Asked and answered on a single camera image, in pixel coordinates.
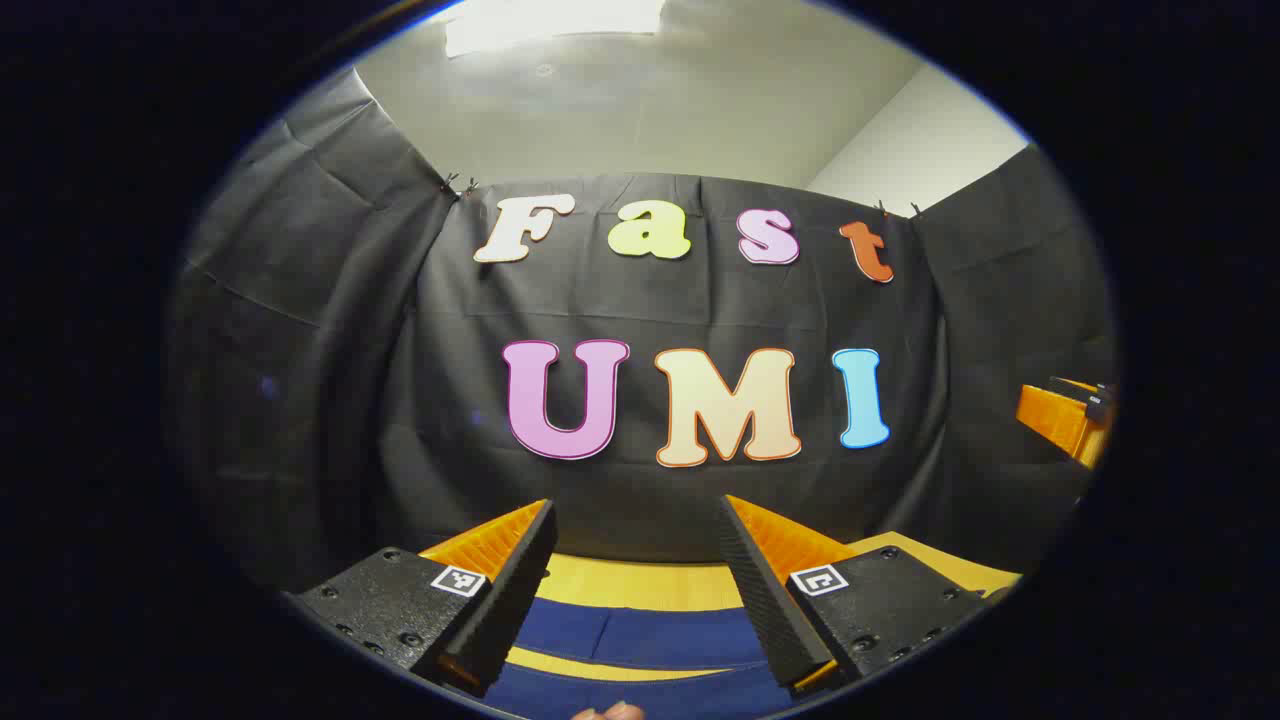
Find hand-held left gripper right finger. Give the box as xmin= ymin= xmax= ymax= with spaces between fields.
xmin=718 ymin=494 xmax=993 ymax=699

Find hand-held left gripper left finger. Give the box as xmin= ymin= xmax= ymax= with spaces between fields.
xmin=283 ymin=498 xmax=559 ymax=699

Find blue denim jeans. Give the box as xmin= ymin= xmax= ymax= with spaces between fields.
xmin=480 ymin=597 xmax=801 ymax=720

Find black backdrop cloth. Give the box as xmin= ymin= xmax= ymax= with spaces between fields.
xmin=165 ymin=65 xmax=1119 ymax=601

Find ceiling light panel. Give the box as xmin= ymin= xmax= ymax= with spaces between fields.
xmin=443 ymin=0 xmax=668 ymax=59

